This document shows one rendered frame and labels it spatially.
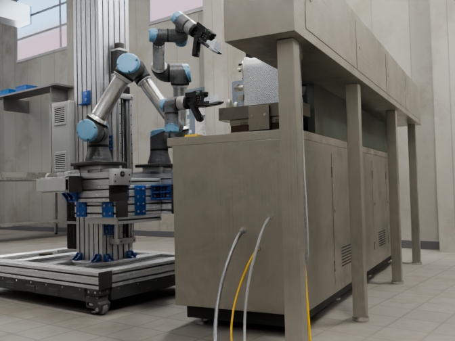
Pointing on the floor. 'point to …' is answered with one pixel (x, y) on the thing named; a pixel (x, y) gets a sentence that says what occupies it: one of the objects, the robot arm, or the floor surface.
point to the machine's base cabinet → (249, 212)
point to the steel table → (30, 180)
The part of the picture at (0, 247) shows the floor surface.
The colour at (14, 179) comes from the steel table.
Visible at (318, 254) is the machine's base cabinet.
